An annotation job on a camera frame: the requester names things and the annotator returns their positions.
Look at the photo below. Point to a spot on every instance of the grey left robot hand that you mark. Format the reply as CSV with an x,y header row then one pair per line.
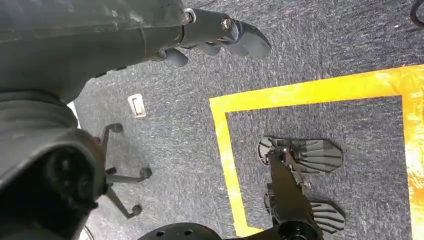
x,y
82,39

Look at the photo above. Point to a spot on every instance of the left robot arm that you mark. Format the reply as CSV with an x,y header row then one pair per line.
x,y
33,112

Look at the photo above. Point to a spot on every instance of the white floor socket plate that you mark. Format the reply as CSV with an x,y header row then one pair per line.
x,y
136,105

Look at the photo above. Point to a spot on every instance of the stool star base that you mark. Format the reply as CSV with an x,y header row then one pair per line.
x,y
127,179

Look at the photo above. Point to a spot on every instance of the black round robot joint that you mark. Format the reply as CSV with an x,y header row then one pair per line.
x,y
180,233

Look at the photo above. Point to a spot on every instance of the yellow floor tape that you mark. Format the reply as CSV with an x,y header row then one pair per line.
x,y
298,91

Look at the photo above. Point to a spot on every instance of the black robot leg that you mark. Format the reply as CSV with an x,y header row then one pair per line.
x,y
288,195

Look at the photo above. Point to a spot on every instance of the black ribbed robot foot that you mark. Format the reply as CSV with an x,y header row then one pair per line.
x,y
328,217
318,155

